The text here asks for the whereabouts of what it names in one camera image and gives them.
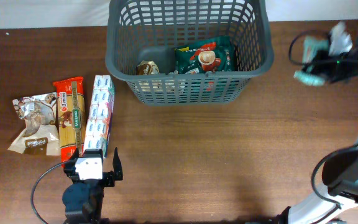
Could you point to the orange spaghetti packet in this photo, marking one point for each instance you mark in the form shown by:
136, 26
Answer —
71, 116

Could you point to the Kleenex tissue multipack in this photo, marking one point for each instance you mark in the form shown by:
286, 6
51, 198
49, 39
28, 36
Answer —
100, 114

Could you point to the brown white pastry bag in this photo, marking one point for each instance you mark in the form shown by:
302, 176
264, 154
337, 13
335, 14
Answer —
40, 136

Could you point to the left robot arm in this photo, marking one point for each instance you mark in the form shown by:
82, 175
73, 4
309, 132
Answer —
83, 199

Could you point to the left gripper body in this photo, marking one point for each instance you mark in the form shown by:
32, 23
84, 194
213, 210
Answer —
107, 177

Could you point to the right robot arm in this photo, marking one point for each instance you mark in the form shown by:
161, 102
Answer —
334, 179

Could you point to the grey plastic basket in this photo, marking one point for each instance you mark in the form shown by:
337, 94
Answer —
151, 31

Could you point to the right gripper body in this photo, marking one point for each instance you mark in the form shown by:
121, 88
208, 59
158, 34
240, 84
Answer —
333, 73

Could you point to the beige snack bag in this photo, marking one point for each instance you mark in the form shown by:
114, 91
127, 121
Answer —
146, 68

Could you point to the green coffee bag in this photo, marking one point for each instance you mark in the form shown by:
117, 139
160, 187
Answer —
210, 55

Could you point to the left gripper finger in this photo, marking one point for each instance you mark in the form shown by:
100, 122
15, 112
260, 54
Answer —
73, 158
116, 163

